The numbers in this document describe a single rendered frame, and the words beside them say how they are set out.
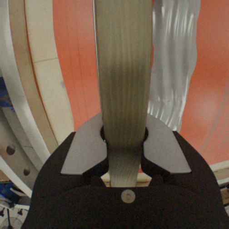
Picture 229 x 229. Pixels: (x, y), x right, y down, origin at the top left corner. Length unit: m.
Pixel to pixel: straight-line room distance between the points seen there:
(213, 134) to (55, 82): 0.34
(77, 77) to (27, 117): 0.11
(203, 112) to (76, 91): 0.23
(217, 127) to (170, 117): 0.13
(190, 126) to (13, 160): 0.36
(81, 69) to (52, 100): 0.08
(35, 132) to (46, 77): 0.10
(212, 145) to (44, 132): 0.38
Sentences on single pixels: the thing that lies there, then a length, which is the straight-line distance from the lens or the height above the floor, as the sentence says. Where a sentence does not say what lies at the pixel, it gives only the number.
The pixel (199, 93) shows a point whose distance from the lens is 0.22.
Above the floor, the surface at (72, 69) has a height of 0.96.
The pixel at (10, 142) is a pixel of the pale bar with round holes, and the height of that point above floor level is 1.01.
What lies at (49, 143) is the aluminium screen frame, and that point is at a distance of 0.24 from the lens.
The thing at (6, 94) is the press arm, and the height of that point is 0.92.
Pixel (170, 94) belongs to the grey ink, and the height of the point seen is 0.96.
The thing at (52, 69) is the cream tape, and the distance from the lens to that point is 0.19.
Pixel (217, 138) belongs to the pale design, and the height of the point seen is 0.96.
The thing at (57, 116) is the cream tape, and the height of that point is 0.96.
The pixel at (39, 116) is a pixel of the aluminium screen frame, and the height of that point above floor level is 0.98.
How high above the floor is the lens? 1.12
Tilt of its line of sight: 62 degrees down
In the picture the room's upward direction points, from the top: 176 degrees counter-clockwise
